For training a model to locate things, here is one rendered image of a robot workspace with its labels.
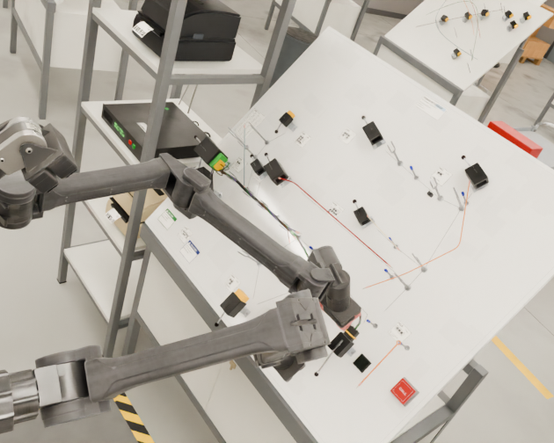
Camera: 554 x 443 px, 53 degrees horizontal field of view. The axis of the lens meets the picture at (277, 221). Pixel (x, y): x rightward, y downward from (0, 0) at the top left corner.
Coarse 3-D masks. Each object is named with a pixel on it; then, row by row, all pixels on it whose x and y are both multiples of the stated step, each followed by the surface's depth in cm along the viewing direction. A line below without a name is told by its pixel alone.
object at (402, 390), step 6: (402, 378) 153; (396, 384) 153; (402, 384) 152; (408, 384) 152; (390, 390) 153; (396, 390) 152; (402, 390) 152; (408, 390) 151; (414, 390) 150; (396, 396) 152; (402, 396) 151; (408, 396) 150; (402, 402) 151
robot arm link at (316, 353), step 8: (288, 296) 90; (296, 296) 89; (304, 296) 89; (264, 352) 114; (272, 352) 107; (280, 352) 106; (304, 352) 88; (312, 352) 87; (320, 352) 87; (256, 360) 123; (264, 360) 117; (272, 360) 118; (280, 360) 125; (304, 360) 88
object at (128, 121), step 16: (112, 112) 223; (128, 112) 227; (144, 112) 231; (176, 112) 240; (112, 128) 224; (128, 128) 216; (144, 128) 220; (160, 128) 224; (176, 128) 228; (192, 128) 232; (128, 144) 215; (160, 144) 214; (176, 144) 218; (192, 144) 222
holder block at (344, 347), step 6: (336, 336) 159; (342, 336) 158; (336, 342) 158; (342, 342) 157; (348, 342) 157; (330, 348) 158; (336, 348) 157; (342, 348) 157; (348, 348) 159; (336, 354) 157; (342, 354) 159
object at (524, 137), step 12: (504, 132) 374; (516, 132) 378; (528, 132) 432; (516, 144) 368; (528, 144) 365; (540, 144) 416; (552, 144) 425; (540, 156) 393; (552, 156) 402; (552, 168) 377
